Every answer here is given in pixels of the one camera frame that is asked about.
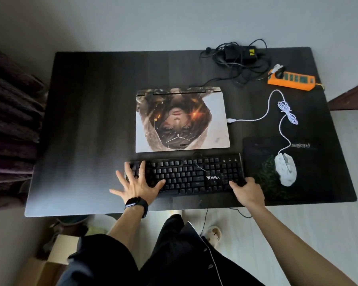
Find white patterned slipper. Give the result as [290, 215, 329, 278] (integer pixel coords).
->
[203, 225, 222, 249]

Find maroon round bag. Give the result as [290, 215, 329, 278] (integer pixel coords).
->
[58, 216, 89, 226]

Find thin black charger cable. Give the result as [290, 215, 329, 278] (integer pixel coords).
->
[188, 46, 242, 88]

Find white plastic bag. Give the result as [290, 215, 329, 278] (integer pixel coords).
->
[86, 216, 117, 236]

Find brown cardboard box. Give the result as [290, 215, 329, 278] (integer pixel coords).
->
[15, 234, 81, 286]

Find black shirt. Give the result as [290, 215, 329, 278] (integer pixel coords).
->
[56, 222, 266, 286]

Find person's right hand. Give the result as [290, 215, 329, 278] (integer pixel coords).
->
[229, 177, 266, 211]

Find person's left hand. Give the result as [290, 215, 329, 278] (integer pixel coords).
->
[109, 160, 167, 206]

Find white computer mouse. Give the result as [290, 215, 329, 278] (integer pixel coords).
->
[274, 152, 298, 187]

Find thick black power cord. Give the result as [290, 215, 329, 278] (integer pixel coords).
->
[212, 38, 287, 87]

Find black smartwatch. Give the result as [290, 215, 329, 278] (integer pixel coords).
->
[125, 197, 149, 219]

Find laptop with printed portrait skin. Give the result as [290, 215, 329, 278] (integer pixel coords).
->
[135, 87, 231, 153]

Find cream and purple curtain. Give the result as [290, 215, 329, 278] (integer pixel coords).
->
[0, 41, 48, 211]

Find thin black keyboard cable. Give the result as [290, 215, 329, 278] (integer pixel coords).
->
[192, 151, 253, 237]

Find orange power strip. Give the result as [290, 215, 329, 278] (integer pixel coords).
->
[267, 70, 316, 92]

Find dark green patterned mouse pad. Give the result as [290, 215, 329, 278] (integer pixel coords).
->
[242, 137, 358, 207]

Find dark wooden desk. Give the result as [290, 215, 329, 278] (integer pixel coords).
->
[24, 46, 358, 218]

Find person's right forearm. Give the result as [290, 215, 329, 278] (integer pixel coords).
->
[246, 205, 358, 286]

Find white cable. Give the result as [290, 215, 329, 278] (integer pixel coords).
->
[226, 89, 299, 155]

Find black trousers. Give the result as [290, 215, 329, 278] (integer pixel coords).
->
[155, 214, 186, 251]

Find black keyboard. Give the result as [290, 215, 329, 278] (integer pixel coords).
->
[125, 154, 247, 196]

